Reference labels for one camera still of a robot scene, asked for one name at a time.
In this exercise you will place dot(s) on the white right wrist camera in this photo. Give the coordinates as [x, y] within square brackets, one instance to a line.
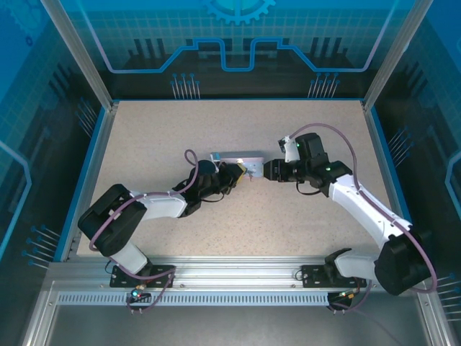
[289, 149]

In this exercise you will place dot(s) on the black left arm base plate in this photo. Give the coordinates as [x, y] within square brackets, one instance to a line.
[162, 271]

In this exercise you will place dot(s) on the aluminium right side rail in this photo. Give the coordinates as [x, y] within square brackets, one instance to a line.
[388, 187]

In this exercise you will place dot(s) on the light blue cartoon tin box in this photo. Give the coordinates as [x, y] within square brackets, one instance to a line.
[248, 155]

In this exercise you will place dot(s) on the right base connector with LED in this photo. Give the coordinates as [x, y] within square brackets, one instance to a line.
[347, 295]

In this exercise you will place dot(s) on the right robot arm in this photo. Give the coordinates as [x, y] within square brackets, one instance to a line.
[363, 212]

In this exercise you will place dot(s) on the aluminium mounting rail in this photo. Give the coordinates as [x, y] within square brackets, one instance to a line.
[234, 270]

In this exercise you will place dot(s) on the aluminium frame post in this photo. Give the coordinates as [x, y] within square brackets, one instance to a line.
[392, 61]
[83, 65]

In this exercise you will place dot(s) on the aluminium right frame post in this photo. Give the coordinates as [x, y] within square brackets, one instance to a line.
[392, 61]

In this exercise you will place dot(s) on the base connector with led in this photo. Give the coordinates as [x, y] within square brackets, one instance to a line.
[138, 293]
[347, 295]

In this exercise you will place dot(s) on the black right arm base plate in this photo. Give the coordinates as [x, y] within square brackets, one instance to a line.
[311, 274]

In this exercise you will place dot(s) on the small silver padlock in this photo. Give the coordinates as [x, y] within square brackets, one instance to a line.
[251, 174]

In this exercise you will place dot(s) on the aluminium left side rail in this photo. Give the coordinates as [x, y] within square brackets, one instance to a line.
[95, 173]

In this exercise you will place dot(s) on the left base connector with LED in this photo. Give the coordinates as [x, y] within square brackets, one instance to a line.
[138, 293]

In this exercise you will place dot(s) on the aluminium left frame post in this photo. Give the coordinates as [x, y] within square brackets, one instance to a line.
[83, 65]

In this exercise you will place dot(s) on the grey metal bottom panel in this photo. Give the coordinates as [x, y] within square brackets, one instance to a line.
[234, 328]

